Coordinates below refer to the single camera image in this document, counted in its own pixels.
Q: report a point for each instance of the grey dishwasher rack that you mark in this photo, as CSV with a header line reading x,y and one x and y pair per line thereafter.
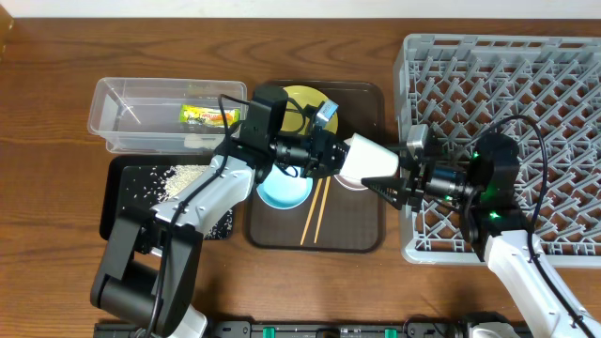
x,y
545,91

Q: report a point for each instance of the right wooden chopstick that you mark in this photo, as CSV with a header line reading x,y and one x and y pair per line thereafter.
x,y
322,208

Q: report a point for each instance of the yellow plate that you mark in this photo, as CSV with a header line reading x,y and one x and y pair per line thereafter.
x,y
304,95

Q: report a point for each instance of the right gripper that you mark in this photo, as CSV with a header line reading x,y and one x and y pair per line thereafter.
x,y
414,185

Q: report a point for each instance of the dark brown serving tray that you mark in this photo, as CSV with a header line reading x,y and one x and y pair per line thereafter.
x,y
353,222

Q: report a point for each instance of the white tissue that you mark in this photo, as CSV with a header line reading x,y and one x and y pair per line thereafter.
x,y
203,142

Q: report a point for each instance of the white rice pile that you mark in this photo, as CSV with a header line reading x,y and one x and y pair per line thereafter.
x,y
166,181

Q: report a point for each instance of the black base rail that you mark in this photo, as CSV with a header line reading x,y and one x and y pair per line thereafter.
x,y
478,325

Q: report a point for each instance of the green snack wrapper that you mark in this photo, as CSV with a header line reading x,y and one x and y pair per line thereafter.
x,y
208,117

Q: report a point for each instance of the light blue bowl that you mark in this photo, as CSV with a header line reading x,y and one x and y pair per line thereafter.
x,y
284,189

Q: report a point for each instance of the clear plastic bin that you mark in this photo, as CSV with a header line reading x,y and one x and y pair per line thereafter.
x,y
141,115

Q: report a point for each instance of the black tray bin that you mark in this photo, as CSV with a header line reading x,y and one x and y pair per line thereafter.
x,y
126,176

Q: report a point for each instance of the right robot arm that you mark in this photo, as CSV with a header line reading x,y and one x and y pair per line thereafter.
x,y
496,228

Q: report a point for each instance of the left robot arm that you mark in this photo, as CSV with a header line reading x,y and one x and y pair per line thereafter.
x,y
148,269

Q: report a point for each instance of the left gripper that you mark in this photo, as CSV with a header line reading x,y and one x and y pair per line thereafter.
x,y
324,155

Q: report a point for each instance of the left wooden chopstick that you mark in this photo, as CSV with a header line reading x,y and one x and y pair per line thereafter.
x,y
311,211

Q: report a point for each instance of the white green cup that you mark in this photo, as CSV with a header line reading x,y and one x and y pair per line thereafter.
x,y
365,159

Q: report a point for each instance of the wooden chopstick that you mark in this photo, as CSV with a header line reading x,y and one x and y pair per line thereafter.
x,y
311,211
322,208

